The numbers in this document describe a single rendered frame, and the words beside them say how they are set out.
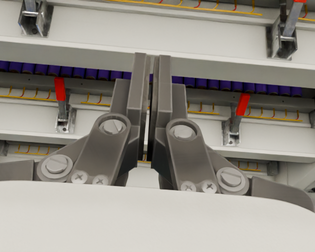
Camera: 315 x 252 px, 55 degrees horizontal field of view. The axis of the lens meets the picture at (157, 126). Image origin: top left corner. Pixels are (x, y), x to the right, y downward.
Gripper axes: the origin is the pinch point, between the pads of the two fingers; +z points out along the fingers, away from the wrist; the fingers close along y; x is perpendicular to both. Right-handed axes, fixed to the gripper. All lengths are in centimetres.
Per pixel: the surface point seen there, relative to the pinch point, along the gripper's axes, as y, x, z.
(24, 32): -13.3, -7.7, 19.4
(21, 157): -25, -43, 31
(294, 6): 13.9, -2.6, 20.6
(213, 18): 6.8, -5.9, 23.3
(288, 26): 14.0, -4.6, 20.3
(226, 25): 8.3, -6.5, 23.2
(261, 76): 13.3, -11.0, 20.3
